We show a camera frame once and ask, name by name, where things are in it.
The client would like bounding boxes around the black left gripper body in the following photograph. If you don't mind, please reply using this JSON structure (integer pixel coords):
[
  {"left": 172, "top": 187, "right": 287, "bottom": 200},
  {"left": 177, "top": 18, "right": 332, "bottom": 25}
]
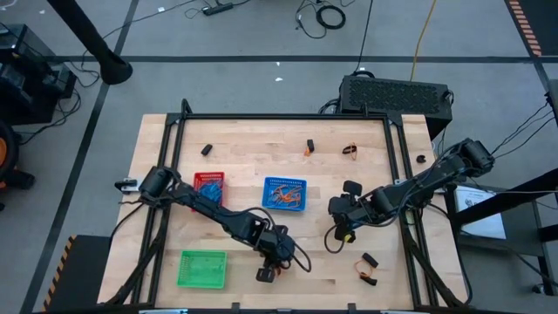
[{"left": 255, "top": 225, "right": 298, "bottom": 268}]

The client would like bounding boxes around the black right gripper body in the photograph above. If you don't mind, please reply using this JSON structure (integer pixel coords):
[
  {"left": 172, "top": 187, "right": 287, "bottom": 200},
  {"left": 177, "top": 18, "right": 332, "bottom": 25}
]
[{"left": 328, "top": 193, "right": 387, "bottom": 231}]

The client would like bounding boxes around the green plastic basket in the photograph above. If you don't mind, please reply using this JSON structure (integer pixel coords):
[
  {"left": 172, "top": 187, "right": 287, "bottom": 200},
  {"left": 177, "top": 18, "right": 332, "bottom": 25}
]
[{"left": 176, "top": 249, "right": 228, "bottom": 290}]

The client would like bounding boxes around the blue plastic basket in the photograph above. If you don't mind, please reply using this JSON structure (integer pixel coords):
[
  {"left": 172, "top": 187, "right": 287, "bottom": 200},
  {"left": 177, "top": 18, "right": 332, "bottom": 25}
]
[{"left": 261, "top": 175, "right": 308, "bottom": 214}]

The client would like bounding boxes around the red plastic basket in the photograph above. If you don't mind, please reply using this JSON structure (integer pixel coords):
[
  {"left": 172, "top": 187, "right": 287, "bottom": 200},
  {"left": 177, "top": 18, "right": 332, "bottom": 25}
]
[{"left": 193, "top": 171, "right": 227, "bottom": 210}]

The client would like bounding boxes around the black perforated computer case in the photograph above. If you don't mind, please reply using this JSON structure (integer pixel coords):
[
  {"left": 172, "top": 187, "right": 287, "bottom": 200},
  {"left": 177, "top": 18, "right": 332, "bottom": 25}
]
[{"left": 338, "top": 74, "right": 454, "bottom": 141}]

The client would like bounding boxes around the white paper sheet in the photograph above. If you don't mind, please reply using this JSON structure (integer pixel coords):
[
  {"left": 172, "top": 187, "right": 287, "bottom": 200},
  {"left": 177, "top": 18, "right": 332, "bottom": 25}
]
[{"left": 453, "top": 185, "right": 507, "bottom": 241}]

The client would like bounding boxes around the black metal beam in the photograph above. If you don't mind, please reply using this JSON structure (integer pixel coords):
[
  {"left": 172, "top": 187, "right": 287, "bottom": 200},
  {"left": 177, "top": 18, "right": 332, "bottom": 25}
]
[{"left": 446, "top": 167, "right": 558, "bottom": 228}]

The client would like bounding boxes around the black hazard striped mat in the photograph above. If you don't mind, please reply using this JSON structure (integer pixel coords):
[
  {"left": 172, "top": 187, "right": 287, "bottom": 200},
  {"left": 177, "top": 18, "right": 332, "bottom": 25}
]
[
  {"left": 504, "top": 0, "right": 558, "bottom": 58},
  {"left": 42, "top": 234, "right": 113, "bottom": 313}
]

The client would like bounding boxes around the black power strip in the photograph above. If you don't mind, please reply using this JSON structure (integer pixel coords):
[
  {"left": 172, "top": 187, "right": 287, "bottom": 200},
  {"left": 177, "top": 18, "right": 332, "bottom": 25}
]
[{"left": 202, "top": 2, "right": 235, "bottom": 17}]

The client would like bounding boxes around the black stand pole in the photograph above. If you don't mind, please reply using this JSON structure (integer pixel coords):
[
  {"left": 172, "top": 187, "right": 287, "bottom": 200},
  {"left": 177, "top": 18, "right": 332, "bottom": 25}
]
[{"left": 45, "top": 0, "right": 134, "bottom": 86}]

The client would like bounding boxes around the black orange wheeled machine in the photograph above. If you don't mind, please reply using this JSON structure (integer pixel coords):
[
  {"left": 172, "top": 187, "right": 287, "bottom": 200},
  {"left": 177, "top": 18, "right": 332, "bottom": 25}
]
[{"left": 0, "top": 118, "right": 37, "bottom": 193}]

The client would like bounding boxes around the black equipment cart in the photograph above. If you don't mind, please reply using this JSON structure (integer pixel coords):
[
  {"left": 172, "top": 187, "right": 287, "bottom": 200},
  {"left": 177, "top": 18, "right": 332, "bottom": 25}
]
[{"left": 0, "top": 24, "right": 78, "bottom": 126}]

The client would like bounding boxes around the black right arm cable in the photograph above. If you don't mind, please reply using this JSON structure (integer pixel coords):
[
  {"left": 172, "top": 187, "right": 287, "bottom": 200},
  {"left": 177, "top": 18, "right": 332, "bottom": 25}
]
[{"left": 323, "top": 222, "right": 346, "bottom": 255}]

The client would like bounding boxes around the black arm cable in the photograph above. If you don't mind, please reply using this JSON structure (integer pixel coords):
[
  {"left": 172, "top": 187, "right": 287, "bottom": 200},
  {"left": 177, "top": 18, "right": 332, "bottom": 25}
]
[
  {"left": 290, "top": 242, "right": 313, "bottom": 274},
  {"left": 323, "top": 222, "right": 346, "bottom": 255}
]

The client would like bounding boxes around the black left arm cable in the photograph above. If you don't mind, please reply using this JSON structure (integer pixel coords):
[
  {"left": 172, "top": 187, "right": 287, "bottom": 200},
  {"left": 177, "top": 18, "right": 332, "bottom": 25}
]
[{"left": 290, "top": 242, "right": 313, "bottom": 274}]

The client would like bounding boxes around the long black cable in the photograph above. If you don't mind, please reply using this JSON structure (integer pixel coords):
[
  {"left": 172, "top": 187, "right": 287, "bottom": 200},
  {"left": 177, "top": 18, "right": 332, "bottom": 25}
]
[{"left": 353, "top": 0, "right": 375, "bottom": 74}]

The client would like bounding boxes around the yellow cable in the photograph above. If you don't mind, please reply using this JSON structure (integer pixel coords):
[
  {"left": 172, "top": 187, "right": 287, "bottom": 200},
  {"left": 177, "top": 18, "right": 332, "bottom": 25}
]
[{"left": 409, "top": 0, "right": 439, "bottom": 82}]

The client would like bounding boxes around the coiled black cable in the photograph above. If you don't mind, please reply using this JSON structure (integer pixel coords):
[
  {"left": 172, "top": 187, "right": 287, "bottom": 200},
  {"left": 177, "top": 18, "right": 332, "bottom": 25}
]
[{"left": 315, "top": 3, "right": 347, "bottom": 31}]

